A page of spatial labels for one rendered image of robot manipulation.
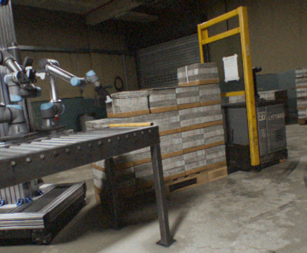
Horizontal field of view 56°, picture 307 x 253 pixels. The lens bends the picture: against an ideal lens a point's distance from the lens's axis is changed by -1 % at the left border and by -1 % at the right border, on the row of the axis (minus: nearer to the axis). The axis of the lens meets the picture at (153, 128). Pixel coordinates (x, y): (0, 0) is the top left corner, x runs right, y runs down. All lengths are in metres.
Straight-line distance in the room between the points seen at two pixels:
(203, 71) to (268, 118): 1.01
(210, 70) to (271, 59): 5.97
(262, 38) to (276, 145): 5.85
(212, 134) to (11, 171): 2.34
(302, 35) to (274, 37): 0.75
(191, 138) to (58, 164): 1.88
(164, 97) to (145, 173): 0.77
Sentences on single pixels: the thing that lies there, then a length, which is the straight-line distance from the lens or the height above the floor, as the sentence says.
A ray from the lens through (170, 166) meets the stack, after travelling 2.93.
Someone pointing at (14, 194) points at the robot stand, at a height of 0.31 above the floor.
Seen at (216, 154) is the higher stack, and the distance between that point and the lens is 3.30.
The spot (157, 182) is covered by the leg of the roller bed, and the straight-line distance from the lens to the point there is 1.92.
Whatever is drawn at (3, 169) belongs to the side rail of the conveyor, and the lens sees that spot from 1.33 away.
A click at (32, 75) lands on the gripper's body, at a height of 1.21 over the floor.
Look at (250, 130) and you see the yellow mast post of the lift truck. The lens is 3.41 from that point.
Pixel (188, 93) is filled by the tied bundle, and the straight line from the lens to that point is 3.04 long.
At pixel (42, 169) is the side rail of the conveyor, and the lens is 1.40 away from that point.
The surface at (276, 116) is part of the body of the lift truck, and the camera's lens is 3.79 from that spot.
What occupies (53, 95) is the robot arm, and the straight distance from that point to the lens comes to 2.93.
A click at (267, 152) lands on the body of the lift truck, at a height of 0.19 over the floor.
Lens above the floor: 0.97
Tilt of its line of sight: 6 degrees down
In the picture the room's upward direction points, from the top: 7 degrees counter-clockwise
